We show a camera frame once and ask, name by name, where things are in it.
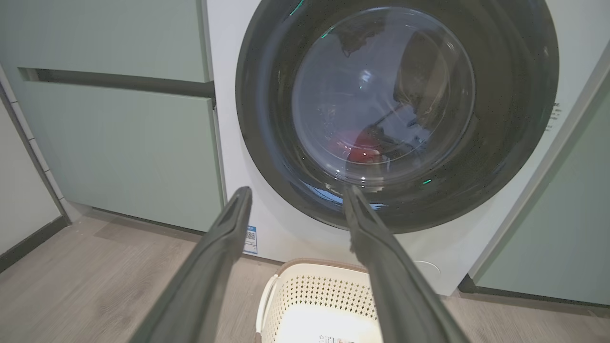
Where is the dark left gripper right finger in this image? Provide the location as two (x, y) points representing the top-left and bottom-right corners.
(342, 185), (470, 343)

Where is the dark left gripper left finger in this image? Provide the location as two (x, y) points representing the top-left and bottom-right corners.
(131, 186), (254, 343)

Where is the white washing machine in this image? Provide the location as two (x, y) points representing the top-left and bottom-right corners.
(203, 0), (610, 297)

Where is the pale green plain cabinet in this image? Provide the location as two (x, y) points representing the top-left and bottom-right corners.
(458, 71), (610, 306)

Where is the cream perforated laundry basket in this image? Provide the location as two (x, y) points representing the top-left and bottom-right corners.
(255, 259), (383, 343)

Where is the blue and white machine sticker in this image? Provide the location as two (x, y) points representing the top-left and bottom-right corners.
(244, 225), (258, 255)

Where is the dark round washing machine door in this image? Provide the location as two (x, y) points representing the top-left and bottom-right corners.
(235, 0), (560, 234)

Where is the pale green cabinet with drawers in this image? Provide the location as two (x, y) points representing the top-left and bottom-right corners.
(0, 0), (225, 233)

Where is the red and white jersey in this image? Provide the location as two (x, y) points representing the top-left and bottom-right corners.
(334, 129), (387, 165)

